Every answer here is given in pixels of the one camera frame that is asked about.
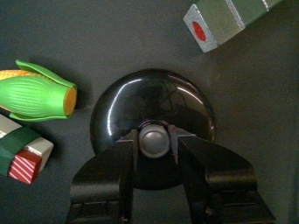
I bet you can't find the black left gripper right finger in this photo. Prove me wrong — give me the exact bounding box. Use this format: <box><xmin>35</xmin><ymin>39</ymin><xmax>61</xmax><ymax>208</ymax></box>
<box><xmin>166</xmin><ymin>124</ymin><xmax>276</xmax><ymax>224</ymax></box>

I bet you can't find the toy corn green husk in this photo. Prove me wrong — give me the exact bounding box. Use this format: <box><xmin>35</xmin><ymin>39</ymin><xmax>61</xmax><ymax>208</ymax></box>
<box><xmin>0</xmin><ymin>59</ymin><xmax>78</xmax><ymax>123</ymax></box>

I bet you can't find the black pot lid grey knob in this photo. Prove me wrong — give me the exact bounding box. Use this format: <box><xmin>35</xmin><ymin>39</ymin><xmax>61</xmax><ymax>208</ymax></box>
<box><xmin>88</xmin><ymin>68</ymin><xmax>216</xmax><ymax>192</ymax></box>

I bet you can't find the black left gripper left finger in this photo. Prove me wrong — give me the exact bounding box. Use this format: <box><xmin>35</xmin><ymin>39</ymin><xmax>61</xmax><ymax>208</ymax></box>
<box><xmin>64</xmin><ymin>129</ymin><xmax>140</xmax><ymax>224</ymax></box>

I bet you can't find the green white box red dot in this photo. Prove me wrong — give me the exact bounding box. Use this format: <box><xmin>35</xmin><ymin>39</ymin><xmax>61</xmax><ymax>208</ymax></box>
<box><xmin>181</xmin><ymin>0</ymin><xmax>285</xmax><ymax>53</ymax></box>

